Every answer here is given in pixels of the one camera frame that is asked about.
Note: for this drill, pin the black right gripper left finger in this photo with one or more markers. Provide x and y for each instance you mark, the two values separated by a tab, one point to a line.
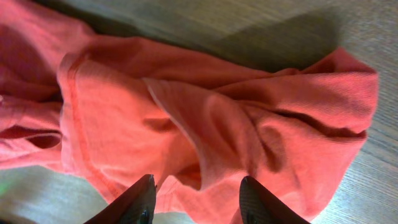
135	206

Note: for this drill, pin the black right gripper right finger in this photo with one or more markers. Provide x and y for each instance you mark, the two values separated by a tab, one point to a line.
259	206

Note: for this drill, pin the orange soccer t-shirt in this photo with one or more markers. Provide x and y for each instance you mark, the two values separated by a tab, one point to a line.
111	109

